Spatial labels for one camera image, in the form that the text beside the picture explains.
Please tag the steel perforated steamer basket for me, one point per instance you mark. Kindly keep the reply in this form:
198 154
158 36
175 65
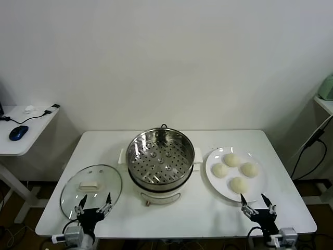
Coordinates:
156 169

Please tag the white crumpled tissue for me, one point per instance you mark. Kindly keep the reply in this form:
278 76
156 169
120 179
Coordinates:
29 109

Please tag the white side desk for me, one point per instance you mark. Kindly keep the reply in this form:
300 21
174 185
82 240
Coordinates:
31 135

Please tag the pale green appliance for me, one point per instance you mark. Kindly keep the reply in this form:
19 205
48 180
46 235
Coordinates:
327 88

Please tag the dark monitor edge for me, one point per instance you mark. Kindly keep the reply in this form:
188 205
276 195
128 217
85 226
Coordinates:
1 104

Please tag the white steamed baozi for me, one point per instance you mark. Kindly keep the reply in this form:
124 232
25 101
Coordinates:
250 169
220 170
238 185
232 159

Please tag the white right wrist module box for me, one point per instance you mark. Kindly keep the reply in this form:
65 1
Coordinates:
274 240

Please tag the white desk with frame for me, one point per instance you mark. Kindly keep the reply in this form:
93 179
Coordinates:
325 104

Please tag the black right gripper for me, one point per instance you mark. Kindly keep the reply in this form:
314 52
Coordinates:
265 221

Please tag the white round plate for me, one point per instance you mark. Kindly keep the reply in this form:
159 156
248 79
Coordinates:
217 186

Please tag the white electric cooker base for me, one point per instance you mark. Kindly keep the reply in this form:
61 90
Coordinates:
161 195

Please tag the blue computer mouse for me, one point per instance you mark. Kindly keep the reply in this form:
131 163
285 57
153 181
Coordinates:
18 132

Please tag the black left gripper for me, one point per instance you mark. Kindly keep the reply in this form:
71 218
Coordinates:
89 217

